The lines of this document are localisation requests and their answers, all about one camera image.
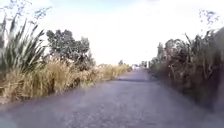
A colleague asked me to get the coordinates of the tall dark vegetation hedge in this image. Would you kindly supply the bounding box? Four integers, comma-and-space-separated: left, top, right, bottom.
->
148, 27, 224, 113

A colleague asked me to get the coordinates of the grey asphalt path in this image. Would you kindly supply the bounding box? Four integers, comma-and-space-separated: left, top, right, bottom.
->
0, 68, 224, 128

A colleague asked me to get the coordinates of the green spiky flax plant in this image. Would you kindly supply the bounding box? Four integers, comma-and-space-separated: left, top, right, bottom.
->
0, 14, 48, 76

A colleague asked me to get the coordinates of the dry yellow tall grass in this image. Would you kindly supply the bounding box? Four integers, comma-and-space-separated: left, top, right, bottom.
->
0, 59, 132, 104

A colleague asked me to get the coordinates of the dark green bush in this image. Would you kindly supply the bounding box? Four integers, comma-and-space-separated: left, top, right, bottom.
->
45, 29, 97, 71

